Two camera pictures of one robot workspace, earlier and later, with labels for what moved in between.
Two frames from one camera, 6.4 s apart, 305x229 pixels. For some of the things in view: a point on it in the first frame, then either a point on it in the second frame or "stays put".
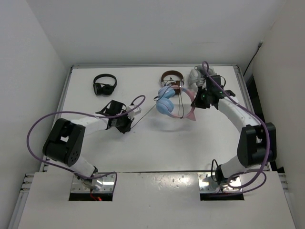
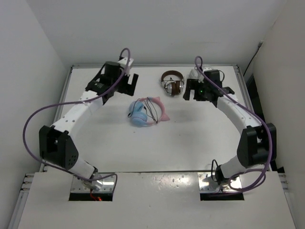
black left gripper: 127,127 → 127,88
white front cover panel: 155,200 stays put
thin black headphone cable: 156,102 → 151,110
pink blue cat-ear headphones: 165,101 → 137,112
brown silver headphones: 167,82 stays put
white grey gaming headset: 197,78 stays put
